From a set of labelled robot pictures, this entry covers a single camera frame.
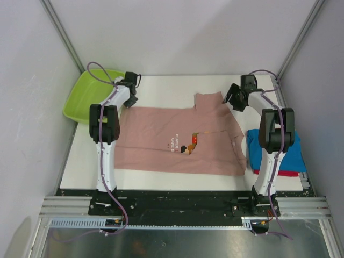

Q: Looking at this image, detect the green plastic tub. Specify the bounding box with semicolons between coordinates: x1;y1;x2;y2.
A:
63;71;113;124

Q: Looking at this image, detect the pink t-shirt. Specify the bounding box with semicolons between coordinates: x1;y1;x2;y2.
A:
114;92;247;176

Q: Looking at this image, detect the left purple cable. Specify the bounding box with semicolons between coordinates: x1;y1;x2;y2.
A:
51;61;130;243

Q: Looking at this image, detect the red folded t-shirt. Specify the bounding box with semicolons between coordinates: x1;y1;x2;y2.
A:
253;169;299;177

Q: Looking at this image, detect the grey slotted cable duct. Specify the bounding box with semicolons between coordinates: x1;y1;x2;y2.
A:
50;218;252;231

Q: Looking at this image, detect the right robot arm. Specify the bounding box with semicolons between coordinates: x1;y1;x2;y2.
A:
223;74;295;216

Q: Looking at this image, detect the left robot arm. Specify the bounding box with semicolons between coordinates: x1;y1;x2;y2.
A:
89;72;141;192

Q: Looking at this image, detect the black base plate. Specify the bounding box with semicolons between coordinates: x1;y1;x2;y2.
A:
54;188;281;219

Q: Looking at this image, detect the aluminium frame rail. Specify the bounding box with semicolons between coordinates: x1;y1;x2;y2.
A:
39;196;332;219

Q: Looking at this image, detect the blue folded t-shirt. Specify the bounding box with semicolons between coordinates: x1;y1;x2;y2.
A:
247;129;307;174

